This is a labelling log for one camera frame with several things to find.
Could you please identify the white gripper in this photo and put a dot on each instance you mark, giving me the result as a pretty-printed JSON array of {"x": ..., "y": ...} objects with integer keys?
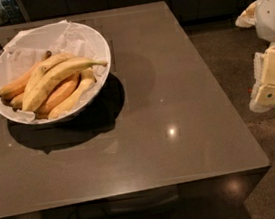
[{"x": 272, "y": 13}]

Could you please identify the large top yellow banana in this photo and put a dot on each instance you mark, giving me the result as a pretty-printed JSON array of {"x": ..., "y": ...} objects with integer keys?
[{"x": 44, "y": 86}]

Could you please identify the yellow banana front right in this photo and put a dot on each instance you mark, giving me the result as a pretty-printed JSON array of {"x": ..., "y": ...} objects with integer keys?
[{"x": 87, "y": 80}]

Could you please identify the white oval bowl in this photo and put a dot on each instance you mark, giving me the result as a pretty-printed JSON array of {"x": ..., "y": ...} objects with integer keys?
[{"x": 3, "y": 109}]

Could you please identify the orange-yellow middle banana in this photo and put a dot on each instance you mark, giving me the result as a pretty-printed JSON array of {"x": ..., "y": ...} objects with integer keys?
[{"x": 59, "y": 94}]

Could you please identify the yellow banana behind top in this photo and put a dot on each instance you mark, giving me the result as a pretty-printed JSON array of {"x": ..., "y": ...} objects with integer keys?
[{"x": 44, "y": 67}]

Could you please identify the orange banana far left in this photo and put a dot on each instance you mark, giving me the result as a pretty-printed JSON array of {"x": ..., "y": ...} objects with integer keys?
[{"x": 10, "y": 90}]

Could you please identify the small banana left low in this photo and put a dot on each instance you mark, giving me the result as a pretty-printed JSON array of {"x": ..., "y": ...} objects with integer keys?
[{"x": 16, "y": 102}]

